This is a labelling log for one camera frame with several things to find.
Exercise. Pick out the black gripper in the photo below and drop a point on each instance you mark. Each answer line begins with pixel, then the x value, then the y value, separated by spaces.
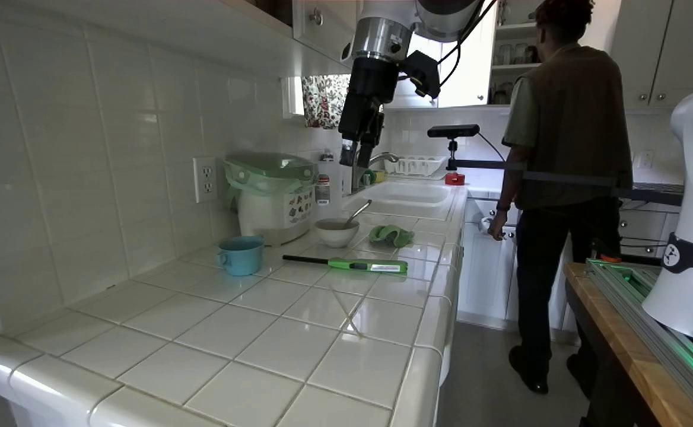
pixel 372 86

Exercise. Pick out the white lower cabinet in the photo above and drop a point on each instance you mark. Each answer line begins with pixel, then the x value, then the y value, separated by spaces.
pixel 484 268

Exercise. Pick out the open shelf with dishes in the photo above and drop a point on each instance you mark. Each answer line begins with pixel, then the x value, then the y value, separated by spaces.
pixel 513 55

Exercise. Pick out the white upper cabinet body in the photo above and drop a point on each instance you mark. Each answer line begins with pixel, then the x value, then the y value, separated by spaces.
pixel 164 31

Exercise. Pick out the metal faucet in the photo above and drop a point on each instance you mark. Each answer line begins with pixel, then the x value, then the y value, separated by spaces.
pixel 383 163

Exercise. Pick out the white translucent plastic jug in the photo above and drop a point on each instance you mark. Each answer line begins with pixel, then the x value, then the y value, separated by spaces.
pixel 326 186

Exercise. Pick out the floral curtain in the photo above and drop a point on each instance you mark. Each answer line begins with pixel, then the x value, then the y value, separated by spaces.
pixel 324 103

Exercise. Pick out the white dish rack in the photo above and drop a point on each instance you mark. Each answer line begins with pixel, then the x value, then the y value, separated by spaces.
pixel 419 164

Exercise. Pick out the metal spoon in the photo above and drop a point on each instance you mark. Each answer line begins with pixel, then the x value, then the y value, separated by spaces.
pixel 359 209

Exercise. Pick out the white sink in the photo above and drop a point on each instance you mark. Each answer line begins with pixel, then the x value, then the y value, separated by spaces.
pixel 414 195

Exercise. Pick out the green bowl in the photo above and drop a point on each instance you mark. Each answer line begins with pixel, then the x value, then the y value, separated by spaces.
pixel 389 235

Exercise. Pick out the small red object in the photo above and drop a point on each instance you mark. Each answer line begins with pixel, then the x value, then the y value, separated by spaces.
pixel 455 178

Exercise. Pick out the white rice cooker green lid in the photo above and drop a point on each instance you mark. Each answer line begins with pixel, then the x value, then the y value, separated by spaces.
pixel 272 198

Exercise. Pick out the black tripod boom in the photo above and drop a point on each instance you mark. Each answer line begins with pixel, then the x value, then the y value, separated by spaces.
pixel 472 164

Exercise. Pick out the green stick lighter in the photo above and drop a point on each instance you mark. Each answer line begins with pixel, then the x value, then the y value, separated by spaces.
pixel 361 267

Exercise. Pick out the blue cup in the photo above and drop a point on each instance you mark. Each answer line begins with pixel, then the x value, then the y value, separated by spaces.
pixel 241 258

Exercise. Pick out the person in dark clothes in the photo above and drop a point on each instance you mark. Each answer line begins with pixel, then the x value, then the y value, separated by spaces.
pixel 573 127

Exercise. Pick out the wooden workbench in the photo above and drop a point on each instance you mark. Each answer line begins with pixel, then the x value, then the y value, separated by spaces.
pixel 623 346

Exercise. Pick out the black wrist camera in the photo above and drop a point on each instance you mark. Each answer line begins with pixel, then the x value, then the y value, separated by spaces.
pixel 419 74

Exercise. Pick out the black stereo camera bar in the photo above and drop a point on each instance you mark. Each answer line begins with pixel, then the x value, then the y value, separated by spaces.
pixel 455 132

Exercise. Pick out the white wall outlet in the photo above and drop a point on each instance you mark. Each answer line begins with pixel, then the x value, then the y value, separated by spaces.
pixel 204 178

